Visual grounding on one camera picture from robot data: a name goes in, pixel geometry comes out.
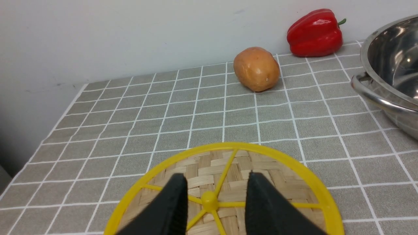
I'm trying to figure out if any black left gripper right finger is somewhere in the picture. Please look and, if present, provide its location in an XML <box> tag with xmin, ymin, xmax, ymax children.
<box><xmin>245</xmin><ymin>172</ymin><xmax>326</xmax><ymax>235</ymax></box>

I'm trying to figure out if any yellow bamboo steamer lid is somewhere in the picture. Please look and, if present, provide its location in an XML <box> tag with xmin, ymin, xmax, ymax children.
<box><xmin>104</xmin><ymin>142</ymin><xmax>345</xmax><ymax>235</ymax></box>

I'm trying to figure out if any grey checked tablecloth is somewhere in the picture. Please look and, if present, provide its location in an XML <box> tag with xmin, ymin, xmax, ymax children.
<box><xmin>1</xmin><ymin>40</ymin><xmax>417</xmax><ymax>235</ymax></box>

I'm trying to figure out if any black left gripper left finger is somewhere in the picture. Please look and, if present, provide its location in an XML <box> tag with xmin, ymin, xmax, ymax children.
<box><xmin>117</xmin><ymin>173</ymin><xmax>188</xmax><ymax>235</ymax></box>

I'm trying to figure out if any stainless steel pot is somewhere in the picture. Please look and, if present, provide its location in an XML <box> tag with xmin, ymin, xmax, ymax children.
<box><xmin>350</xmin><ymin>15</ymin><xmax>418</xmax><ymax>139</ymax></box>

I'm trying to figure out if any red bell pepper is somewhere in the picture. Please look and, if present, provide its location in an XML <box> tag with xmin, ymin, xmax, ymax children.
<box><xmin>286</xmin><ymin>8</ymin><xmax>346</xmax><ymax>57</ymax></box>

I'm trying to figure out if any brown potato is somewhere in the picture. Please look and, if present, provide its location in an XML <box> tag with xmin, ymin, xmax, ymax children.
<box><xmin>233</xmin><ymin>47</ymin><xmax>280</xmax><ymax>92</ymax></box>

